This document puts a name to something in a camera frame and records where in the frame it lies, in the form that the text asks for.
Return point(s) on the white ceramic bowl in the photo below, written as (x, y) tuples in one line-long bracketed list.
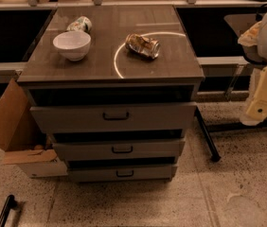
[(73, 45)]

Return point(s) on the grey drawer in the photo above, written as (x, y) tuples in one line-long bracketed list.
[(126, 117), (119, 149), (122, 173)]

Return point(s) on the black side table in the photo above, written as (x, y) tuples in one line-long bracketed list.
[(240, 24)]

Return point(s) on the brown cardboard box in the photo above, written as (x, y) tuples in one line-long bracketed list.
[(21, 139)]

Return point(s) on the crushed silver soda can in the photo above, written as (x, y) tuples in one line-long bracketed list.
[(143, 46)]

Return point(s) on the black floor bar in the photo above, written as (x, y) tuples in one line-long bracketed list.
[(10, 204)]

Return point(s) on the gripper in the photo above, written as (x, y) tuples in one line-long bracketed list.
[(257, 109)]

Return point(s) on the grey top drawer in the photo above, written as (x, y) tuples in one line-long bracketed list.
[(126, 117)]

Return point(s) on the grey bottom drawer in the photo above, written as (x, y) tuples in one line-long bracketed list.
[(122, 173)]

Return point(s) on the grey drawer cabinet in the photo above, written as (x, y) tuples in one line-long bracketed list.
[(111, 74)]

